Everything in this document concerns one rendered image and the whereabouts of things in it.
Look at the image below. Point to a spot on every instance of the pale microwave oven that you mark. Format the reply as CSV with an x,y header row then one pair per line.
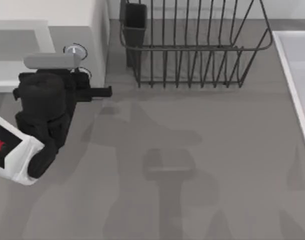
x,y
97,37

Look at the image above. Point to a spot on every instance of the silver microwave knob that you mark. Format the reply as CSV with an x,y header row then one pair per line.
x,y
76,50
87,72

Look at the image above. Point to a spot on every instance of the dark cutlery holder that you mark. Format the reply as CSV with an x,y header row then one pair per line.
x,y
133,22

